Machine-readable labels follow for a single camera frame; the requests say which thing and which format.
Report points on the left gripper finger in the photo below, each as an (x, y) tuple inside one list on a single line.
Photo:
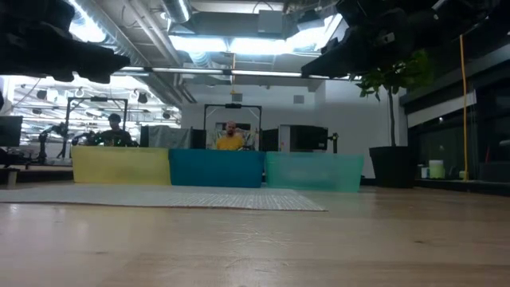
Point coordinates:
[(101, 77), (107, 60)]

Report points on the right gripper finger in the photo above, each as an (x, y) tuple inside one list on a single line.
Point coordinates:
[(334, 61)]

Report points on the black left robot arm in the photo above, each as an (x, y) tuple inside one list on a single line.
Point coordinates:
[(32, 10)]

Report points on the black background robot arm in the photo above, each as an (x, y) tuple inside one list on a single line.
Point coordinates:
[(41, 139)]

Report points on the green leafy plant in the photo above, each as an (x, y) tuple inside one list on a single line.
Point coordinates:
[(392, 85)]

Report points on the person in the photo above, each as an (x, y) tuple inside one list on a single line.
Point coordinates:
[(114, 137), (230, 142)]

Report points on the black equipment cabinet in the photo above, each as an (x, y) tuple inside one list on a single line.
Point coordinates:
[(311, 137)]

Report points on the long ceiling light strip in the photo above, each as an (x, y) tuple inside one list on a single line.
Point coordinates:
[(187, 70)]

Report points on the black stand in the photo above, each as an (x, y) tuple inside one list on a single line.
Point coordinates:
[(334, 143)]

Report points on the black monitor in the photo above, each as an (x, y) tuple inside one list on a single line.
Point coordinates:
[(10, 131)]

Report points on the grey covered box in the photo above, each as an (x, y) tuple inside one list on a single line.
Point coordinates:
[(167, 137)]

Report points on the yellow plastic bin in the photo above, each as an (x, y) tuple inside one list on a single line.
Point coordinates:
[(119, 165)]

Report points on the teal plastic bin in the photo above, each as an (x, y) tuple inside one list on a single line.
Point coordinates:
[(315, 171)]

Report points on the grey mesh mat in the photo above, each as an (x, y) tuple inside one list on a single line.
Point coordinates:
[(119, 196)]

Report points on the black plant pot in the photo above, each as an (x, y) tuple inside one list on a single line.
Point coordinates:
[(392, 167)]

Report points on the dark blue plastic bin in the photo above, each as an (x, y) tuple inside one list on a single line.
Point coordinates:
[(217, 167)]

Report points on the corrugated silver duct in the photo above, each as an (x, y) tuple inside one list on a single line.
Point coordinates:
[(175, 10)]

